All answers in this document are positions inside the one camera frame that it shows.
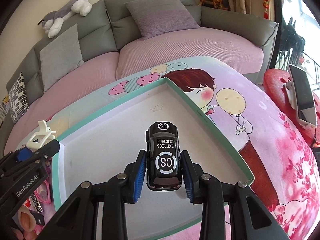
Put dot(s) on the smartphone in white holder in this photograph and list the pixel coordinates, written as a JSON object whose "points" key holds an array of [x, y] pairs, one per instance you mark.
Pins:
{"points": [[301, 97]]}

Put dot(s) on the red round stool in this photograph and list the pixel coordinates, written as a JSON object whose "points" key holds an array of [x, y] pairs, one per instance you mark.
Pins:
{"points": [[274, 82]]}

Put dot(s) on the black toy express car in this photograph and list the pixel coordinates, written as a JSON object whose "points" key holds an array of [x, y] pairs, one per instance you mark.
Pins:
{"points": [[163, 172]]}

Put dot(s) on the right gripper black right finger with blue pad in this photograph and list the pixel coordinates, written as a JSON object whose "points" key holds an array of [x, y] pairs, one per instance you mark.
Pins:
{"points": [[250, 219]]}

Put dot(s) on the pink fitness band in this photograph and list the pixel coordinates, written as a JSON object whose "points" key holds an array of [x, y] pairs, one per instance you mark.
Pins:
{"points": [[43, 194]]}

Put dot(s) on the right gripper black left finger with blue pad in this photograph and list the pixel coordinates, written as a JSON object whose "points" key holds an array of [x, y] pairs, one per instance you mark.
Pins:
{"points": [[77, 217]]}

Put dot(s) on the purple grey cushion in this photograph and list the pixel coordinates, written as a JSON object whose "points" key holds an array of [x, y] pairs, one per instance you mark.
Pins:
{"points": [[157, 17]]}

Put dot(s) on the cartoon printed pink tablecloth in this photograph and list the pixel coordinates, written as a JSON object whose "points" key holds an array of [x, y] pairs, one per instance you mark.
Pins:
{"points": [[285, 169]]}

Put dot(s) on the grey sofa pink cover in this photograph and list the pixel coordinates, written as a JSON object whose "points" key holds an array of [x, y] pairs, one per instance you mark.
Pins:
{"points": [[112, 49]]}

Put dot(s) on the person's left hand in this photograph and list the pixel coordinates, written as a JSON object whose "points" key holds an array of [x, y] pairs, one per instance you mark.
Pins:
{"points": [[28, 223]]}

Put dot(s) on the light grey cushion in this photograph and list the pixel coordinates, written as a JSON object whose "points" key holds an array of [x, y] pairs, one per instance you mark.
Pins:
{"points": [[60, 57]]}

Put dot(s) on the cream plastic hair claw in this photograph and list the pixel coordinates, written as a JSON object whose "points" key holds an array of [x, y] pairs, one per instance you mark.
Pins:
{"points": [[41, 137]]}

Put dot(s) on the black white patterned cushion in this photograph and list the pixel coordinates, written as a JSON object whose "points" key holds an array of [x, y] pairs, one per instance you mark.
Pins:
{"points": [[18, 99]]}

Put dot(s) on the grey white plush husky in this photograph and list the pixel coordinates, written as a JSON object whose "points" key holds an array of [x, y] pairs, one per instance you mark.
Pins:
{"points": [[53, 21]]}

